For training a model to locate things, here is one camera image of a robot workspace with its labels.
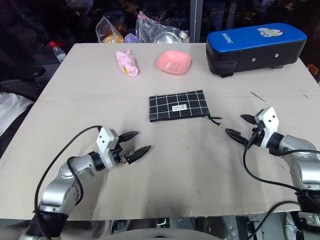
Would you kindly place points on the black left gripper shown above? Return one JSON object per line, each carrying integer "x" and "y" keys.
{"x": 116, "y": 156}

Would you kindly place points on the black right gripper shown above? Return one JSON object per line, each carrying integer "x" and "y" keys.
{"x": 256, "y": 135}

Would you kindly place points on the black grid pencil pouch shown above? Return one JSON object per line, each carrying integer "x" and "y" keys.
{"x": 175, "y": 106}

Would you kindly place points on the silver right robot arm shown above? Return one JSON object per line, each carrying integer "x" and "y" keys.
{"x": 300, "y": 160}

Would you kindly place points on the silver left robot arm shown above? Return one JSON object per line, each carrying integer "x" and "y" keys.
{"x": 62, "y": 182}

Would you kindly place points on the blue and black boxing pad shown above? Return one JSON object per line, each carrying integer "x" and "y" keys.
{"x": 252, "y": 50}

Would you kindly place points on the pink folded umbrella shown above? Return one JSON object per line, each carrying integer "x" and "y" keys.
{"x": 127, "y": 63}

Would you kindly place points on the pink square bowl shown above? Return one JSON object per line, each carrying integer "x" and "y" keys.
{"x": 173, "y": 62}

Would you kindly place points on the purple plastic bag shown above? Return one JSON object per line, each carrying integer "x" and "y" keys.
{"x": 130, "y": 38}

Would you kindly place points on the small white bottle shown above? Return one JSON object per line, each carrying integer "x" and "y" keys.
{"x": 184, "y": 36}

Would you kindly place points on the plastic bag with orange contents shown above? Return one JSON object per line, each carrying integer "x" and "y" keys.
{"x": 110, "y": 36}

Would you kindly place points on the metal bowl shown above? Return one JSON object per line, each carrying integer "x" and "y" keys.
{"x": 166, "y": 38}

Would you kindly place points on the grey vertical pillar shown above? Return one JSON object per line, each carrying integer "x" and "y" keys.
{"x": 196, "y": 21}

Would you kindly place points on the red-capped water bottle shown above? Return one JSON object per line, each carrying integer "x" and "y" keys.
{"x": 58, "y": 52}

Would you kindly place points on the clear crumpled plastic bag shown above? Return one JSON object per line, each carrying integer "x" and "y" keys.
{"x": 150, "y": 27}

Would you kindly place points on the white cloth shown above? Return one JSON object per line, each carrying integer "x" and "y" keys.
{"x": 11, "y": 110}

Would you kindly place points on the black office chair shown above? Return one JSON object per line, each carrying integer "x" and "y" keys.
{"x": 25, "y": 75}

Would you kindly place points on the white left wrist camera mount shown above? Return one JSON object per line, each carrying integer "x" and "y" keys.
{"x": 105, "y": 142}

